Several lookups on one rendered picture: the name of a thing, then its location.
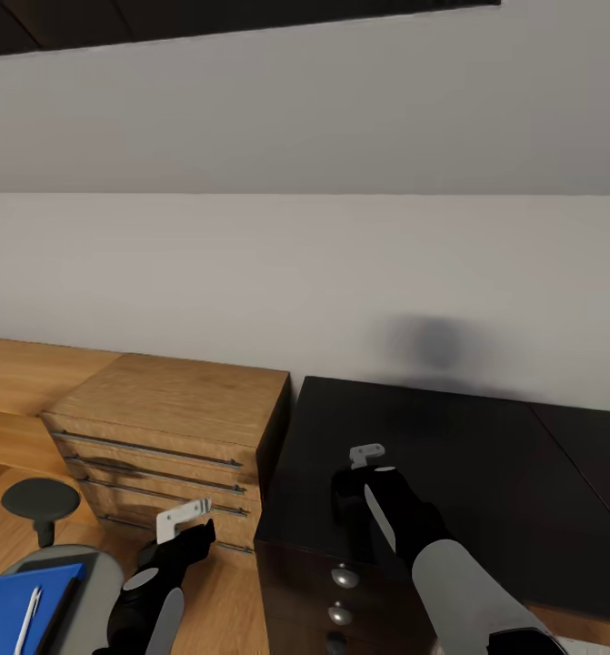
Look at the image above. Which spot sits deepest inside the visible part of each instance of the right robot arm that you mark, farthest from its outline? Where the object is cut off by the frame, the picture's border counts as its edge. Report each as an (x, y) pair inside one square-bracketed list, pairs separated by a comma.
[(471, 612)]

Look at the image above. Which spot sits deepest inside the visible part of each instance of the pen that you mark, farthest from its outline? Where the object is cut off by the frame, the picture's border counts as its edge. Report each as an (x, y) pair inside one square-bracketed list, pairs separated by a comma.
[(28, 616)]

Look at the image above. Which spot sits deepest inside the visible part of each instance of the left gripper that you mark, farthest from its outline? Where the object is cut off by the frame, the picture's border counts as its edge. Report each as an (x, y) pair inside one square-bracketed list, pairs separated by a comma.
[(191, 545)]

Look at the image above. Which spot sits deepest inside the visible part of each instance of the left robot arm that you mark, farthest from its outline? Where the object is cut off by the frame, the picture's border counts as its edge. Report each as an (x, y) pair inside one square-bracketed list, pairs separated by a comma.
[(147, 615)]

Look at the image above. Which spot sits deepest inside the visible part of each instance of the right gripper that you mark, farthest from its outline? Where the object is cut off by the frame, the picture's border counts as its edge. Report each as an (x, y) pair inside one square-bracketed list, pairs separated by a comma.
[(346, 482)]

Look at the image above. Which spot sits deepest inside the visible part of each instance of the swivel chair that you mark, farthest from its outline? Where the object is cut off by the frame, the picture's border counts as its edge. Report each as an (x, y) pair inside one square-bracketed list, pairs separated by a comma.
[(84, 627)]

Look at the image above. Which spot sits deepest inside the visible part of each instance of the fixed window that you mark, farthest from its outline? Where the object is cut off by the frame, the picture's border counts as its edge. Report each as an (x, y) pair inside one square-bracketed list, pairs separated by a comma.
[(28, 26)]

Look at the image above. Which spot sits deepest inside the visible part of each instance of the folder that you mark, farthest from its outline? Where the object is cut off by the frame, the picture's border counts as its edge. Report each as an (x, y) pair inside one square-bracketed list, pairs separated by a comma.
[(57, 585)]

